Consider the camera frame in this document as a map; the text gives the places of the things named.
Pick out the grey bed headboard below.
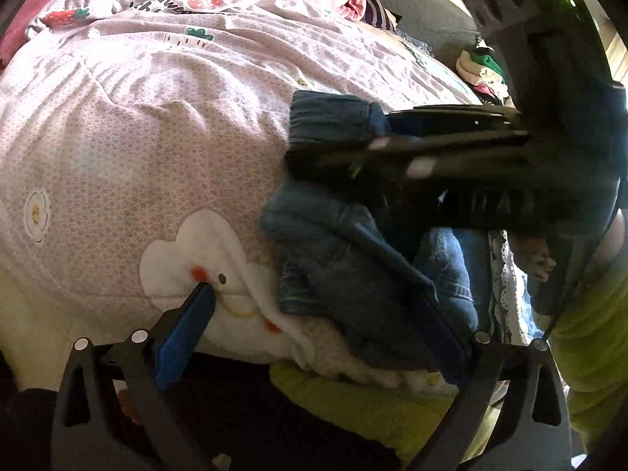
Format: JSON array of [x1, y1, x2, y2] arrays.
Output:
[[357, 0, 479, 67]]

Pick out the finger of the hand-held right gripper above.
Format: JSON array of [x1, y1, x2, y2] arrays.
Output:
[[387, 105, 529, 137], [285, 131, 531, 181]]

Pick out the light blue lace cloth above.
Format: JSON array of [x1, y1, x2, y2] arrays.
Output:
[[396, 28, 445, 67]]

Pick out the dark striped cloth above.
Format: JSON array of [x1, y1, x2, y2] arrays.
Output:
[[362, 0, 399, 31]]

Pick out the pink printed quilt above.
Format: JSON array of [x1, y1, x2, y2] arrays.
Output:
[[0, 0, 491, 388]]

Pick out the blue denim pants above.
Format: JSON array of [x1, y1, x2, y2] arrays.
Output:
[[260, 89, 533, 374]]

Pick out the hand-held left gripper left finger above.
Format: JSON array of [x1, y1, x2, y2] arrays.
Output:
[[51, 282, 217, 471]]

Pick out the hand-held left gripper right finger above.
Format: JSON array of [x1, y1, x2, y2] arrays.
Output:
[[407, 285, 572, 471]]

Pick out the pile of folded clothes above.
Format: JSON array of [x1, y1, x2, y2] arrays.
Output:
[[455, 43, 517, 107]]

